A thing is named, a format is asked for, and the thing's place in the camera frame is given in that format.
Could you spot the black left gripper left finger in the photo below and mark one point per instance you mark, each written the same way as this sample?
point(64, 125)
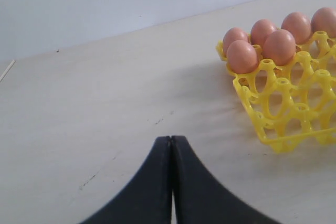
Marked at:
point(147, 198)

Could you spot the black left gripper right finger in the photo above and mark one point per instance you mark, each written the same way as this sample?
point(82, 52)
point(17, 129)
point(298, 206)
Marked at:
point(199, 197)

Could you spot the brown egg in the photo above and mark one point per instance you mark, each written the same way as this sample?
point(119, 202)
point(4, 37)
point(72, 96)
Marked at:
point(242, 57)
point(324, 20)
point(299, 25)
point(280, 47)
point(232, 35)
point(261, 30)

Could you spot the yellow plastic egg tray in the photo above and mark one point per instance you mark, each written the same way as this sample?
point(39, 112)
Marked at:
point(291, 103)

